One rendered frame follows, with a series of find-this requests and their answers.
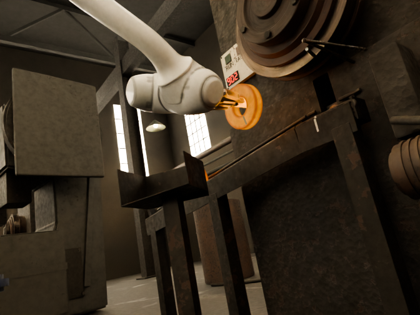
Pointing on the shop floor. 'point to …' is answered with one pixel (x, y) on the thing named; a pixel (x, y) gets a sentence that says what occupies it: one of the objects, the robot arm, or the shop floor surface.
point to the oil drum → (215, 275)
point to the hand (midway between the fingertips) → (241, 102)
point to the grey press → (57, 174)
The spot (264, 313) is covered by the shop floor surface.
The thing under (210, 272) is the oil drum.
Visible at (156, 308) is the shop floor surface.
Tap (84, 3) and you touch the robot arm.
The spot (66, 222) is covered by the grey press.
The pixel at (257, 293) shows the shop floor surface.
